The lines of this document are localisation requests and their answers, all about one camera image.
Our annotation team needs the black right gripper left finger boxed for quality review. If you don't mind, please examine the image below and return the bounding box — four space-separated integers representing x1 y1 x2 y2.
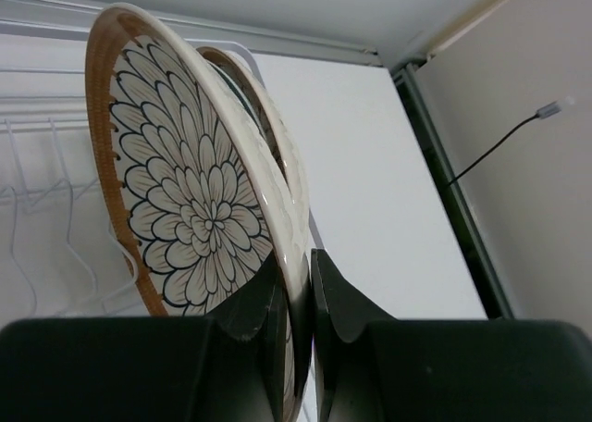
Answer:
203 254 288 421

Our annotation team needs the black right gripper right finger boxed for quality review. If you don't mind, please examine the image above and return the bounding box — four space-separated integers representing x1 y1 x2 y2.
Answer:
311 249 394 421

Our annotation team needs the floral brown-rim plate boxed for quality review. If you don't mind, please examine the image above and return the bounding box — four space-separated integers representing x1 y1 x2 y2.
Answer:
198 46 302 193
85 3 310 421

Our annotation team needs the orange sunburst plate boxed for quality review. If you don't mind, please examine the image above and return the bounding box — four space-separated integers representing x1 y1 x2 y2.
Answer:
212 64 269 144

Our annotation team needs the clear wire dish rack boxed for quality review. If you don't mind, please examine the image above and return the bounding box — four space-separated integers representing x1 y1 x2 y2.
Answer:
0 14 334 319

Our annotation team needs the black cable with white plug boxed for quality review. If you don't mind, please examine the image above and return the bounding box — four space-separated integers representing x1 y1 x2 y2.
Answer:
446 95 577 187

